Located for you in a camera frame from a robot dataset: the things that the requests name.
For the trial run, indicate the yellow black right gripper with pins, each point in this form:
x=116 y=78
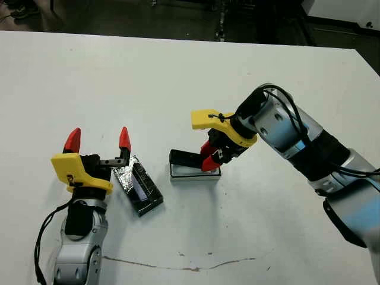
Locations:
x=225 y=127

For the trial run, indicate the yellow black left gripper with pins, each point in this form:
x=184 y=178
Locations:
x=74 y=172

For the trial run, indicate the black camera box lid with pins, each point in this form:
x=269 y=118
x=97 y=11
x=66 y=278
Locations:
x=139 y=190

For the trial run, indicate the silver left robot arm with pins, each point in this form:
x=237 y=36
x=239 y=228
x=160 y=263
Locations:
x=77 y=255

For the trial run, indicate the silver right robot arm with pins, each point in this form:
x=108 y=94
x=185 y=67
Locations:
x=326 y=154

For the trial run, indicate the dark shoe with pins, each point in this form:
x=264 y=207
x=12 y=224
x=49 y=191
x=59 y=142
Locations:
x=25 y=12

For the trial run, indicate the white cabinet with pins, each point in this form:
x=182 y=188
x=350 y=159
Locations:
x=341 y=10

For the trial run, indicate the white camera box base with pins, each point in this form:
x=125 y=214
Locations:
x=193 y=176

